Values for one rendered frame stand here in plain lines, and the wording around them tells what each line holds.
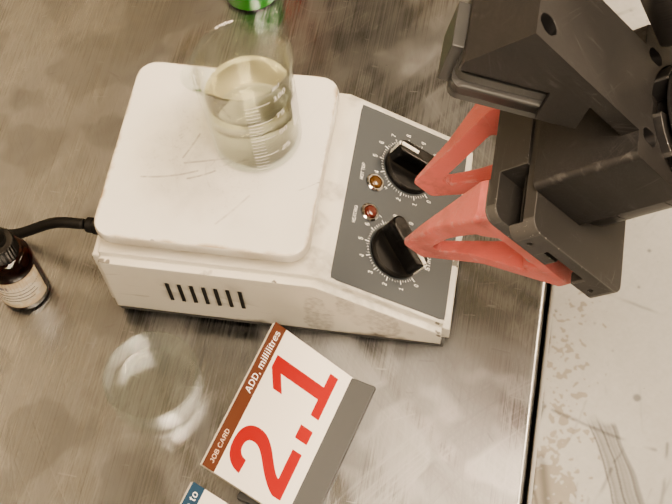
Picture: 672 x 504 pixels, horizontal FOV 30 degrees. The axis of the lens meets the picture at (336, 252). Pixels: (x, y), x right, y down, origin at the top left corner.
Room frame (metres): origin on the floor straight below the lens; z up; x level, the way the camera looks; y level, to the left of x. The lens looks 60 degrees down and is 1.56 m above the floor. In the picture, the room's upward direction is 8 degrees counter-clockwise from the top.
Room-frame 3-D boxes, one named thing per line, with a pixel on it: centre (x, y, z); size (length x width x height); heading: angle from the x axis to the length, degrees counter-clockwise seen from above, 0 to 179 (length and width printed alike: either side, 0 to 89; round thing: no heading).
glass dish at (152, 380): (0.30, 0.11, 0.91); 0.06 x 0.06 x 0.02
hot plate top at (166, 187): (0.40, 0.06, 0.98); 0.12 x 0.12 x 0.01; 74
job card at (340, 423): (0.26, 0.04, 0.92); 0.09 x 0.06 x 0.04; 149
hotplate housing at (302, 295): (0.39, 0.03, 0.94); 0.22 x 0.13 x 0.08; 74
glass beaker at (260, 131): (0.41, 0.04, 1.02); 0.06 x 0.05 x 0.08; 108
